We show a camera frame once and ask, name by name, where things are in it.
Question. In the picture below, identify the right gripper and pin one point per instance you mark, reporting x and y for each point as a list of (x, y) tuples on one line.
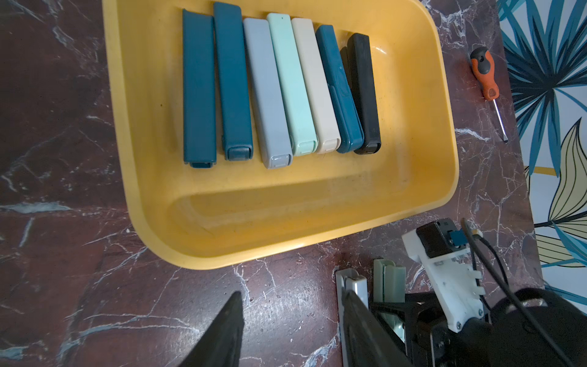
[(419, 328)]

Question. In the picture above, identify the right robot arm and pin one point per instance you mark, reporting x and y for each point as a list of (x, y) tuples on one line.
[(501, 337)]

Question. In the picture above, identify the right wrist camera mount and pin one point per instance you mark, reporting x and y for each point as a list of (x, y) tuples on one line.
[(442, 249)]

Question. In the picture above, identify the light grey pruning pliers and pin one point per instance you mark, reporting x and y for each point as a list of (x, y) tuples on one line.
[(349, 280)]

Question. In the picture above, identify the dark teal pruning pliers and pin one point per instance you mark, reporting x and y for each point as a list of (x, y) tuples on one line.
[(199, 91)]

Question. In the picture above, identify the beige pruning pliers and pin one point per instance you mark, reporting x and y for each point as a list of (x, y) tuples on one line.
[(324, 119)]

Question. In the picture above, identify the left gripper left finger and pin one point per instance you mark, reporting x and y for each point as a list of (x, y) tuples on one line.
[(221, 344)]

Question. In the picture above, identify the mint green pruning pliers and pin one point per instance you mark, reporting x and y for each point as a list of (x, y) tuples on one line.
[(389, 282)]

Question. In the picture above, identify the orange screwdriver right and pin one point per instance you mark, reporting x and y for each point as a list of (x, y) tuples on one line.
[(483, 68)]

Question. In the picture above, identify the light green pruning pliers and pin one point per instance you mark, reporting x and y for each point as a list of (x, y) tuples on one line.
[(300, 124)]

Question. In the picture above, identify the black pruning pliers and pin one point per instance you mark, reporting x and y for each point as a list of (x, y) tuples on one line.
[(362, 83)]

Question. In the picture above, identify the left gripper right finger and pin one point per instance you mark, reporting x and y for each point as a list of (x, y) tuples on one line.
[(366, 341)]

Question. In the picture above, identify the yellow plastic storage tray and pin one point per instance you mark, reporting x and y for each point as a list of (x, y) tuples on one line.
[(239, 211)]

